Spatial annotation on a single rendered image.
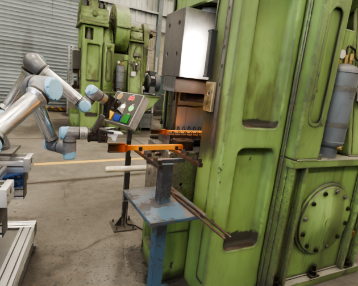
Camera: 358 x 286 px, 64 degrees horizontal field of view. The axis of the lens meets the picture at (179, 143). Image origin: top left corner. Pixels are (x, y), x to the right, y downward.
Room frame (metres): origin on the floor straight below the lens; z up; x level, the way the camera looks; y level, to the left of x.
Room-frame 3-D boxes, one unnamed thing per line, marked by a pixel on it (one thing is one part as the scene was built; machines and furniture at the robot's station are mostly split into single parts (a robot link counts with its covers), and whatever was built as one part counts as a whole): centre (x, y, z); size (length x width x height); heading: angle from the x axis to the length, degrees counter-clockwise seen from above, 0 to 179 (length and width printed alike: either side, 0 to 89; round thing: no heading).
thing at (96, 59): (7.07, 1.67, 1.45); 2.18 x 1.23 x 2.89; 123
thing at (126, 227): (2.38, 0.43, 0.05); 0.22 x 0.22 x 0.09; 26
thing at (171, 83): (2.01, -0.08, 1.32); 0.42 x 0.20 x 0.10; 116
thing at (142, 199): (1.39, 0.05, 0.71); 0.40 x 0.30 x 0.02; 30
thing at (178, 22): (1.97, -0.10, 1.56); 0.42 x 0.39 x 0.40; 116
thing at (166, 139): (2.01, -0.08, 0.96); 0.42 x 0.20 x 0.09; 116
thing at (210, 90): (1.69, -0.15, 1.27); 0.09 x 0.02 x 0.17; 26
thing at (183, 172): (1.96, -0.11, 0.69); 0.56 x 0.38 x 0.45; 116
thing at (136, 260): (1.89, 0.15, 0.01); 0.58 x 0.39 x 0.01; 26
